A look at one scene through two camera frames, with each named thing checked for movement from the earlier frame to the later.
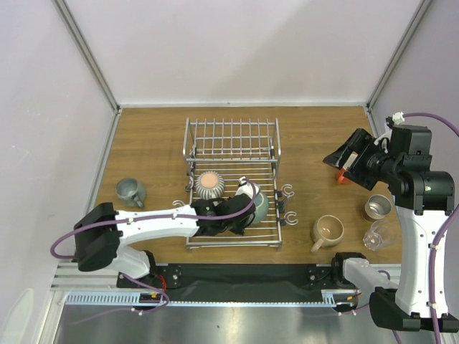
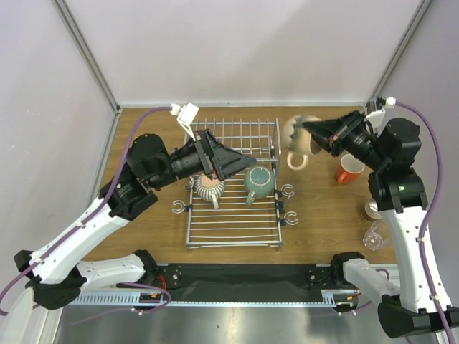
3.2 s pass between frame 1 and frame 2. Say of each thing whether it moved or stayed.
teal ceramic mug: moved
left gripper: moved
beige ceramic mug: moved
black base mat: stayed
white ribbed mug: stayed
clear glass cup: stayed
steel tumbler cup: stayed
